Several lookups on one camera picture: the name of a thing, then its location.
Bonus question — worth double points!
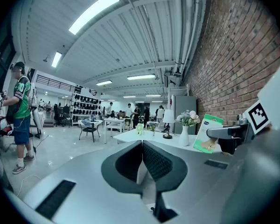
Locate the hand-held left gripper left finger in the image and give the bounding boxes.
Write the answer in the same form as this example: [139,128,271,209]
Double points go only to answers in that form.
[101,140,144,194]

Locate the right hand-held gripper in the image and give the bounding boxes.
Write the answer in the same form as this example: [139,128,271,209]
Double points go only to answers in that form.
[206,52,280,155]

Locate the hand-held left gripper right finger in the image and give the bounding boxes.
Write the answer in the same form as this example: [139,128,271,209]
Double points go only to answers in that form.
[142,140,189,223]

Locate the green and white box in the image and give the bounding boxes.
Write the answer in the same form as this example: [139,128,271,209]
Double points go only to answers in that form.
[192,113,224,154]

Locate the white vase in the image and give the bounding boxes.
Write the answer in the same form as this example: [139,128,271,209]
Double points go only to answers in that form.
[178,125,190,147]

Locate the light green desk fan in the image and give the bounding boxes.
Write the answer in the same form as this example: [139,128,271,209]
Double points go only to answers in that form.
[135,123,146,135]

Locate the white shade table lamp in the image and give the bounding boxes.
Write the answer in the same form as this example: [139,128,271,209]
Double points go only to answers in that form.
[162,109,176,140]

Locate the white square table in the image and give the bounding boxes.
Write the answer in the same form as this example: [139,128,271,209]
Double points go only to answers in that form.
[103,117,126,145]

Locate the grey metal cabinet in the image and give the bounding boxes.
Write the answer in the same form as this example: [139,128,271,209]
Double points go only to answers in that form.
[169,95,197,135]

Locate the white shelf of black items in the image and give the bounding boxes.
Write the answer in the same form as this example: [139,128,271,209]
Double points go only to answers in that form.
[69,93,101,127]

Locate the black office chair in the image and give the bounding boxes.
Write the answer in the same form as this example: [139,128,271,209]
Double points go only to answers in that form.
[52,103,64,127]

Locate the white ceiling pipes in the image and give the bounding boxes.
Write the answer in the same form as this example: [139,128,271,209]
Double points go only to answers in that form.
[172,0,207,75]

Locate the black frame low table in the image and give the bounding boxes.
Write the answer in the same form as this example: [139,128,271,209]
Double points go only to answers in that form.
[78,119,104,142]

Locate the white floor cable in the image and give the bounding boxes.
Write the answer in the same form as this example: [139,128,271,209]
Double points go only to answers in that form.
[15,174,42,197]

